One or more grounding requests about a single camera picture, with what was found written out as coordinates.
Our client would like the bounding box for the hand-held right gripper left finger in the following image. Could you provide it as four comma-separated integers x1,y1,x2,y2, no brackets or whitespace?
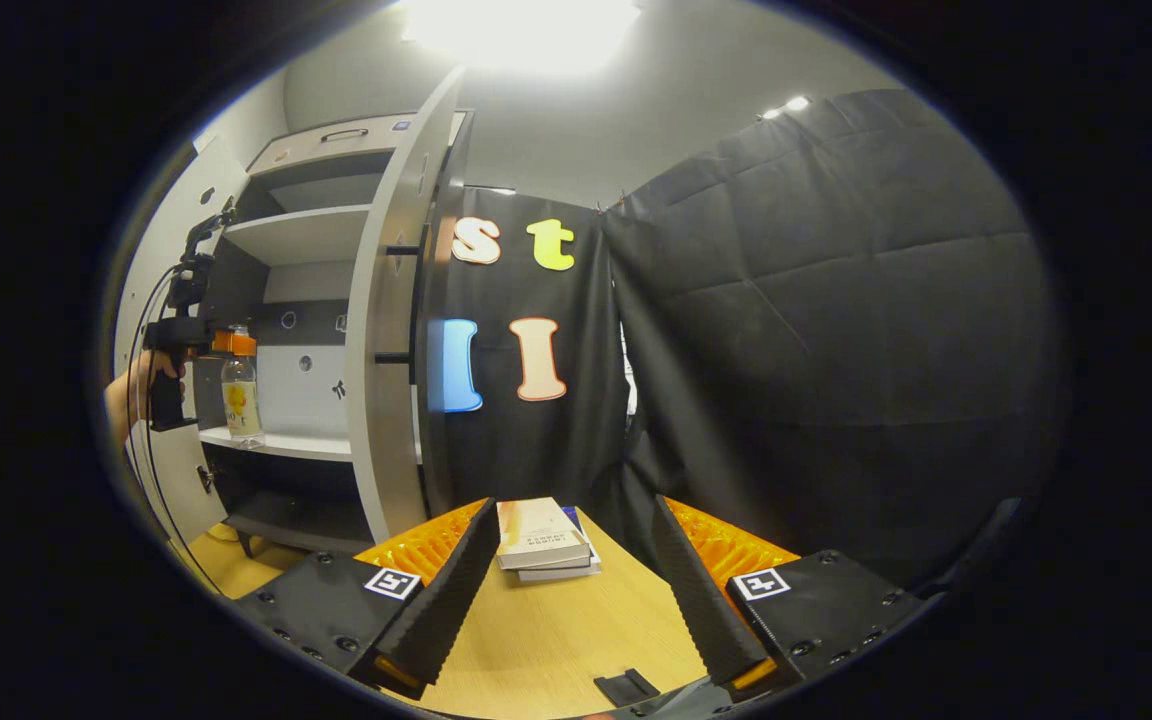
221,498,500,701

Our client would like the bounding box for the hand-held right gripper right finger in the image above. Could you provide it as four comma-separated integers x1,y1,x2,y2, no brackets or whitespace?
654,495,927,706

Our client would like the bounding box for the clear bottle with yellow label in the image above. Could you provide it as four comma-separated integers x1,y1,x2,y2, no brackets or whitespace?
221,350,265,451

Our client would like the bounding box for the grey cabinet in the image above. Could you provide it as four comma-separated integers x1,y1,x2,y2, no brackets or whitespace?
191,110,477,561

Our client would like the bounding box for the grey cabinet door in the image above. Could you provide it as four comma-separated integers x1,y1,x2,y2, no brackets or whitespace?
344,65,467,546
114,135,252,546

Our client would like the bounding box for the white cabinet shelf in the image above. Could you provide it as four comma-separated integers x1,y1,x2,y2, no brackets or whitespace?
221,205,374,268
198,425,355,463

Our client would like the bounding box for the small black flat object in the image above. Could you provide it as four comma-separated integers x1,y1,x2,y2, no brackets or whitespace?
593,667,661,708

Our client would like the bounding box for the white book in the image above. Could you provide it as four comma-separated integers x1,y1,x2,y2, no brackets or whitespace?
516,560,603,584

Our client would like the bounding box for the beige book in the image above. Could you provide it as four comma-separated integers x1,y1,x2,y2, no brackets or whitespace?
496,497,592,571

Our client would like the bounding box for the blue book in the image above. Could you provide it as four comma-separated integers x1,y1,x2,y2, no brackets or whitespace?
561,505,599,563

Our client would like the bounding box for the grey drawer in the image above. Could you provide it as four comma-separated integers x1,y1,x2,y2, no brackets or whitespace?
248,115,417,176

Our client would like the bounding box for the black backdrop cloth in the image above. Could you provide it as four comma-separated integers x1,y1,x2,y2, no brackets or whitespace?
426,185,637,546
604,88,1067,591

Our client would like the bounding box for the large ceiling light panel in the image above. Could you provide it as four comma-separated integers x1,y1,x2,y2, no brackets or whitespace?
398,0,642,79

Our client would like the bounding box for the black door handle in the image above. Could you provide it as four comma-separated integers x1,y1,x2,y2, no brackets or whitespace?
374,225,434,366

